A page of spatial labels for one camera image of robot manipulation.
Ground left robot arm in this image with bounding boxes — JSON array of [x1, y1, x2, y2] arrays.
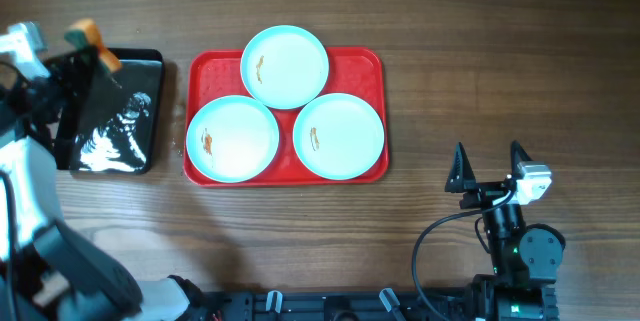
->
[[1, 46, 210, 320]]

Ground white plate top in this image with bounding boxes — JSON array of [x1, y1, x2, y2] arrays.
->
[[240, 25, 330, 110]]

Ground red serving tray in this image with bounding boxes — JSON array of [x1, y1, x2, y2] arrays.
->
[[183, 46, 387, 188]]

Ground black water tray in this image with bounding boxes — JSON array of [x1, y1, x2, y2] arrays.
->
[[53, 48, 165, 175]]

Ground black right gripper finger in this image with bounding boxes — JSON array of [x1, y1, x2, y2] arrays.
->
[[445, 142, 476, 193], [510, 140, 531, 171]]

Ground orange and green sponge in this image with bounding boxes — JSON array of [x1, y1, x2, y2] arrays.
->
[[64, 18, 122, 73]]

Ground white plate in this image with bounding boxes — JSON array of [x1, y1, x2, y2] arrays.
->
[[292, 93, 385, 181], [240, 25, 330, 110], [185, 95, 280, 183]]

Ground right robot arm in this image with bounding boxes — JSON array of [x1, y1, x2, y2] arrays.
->
[[445, 141, 566, 321]]

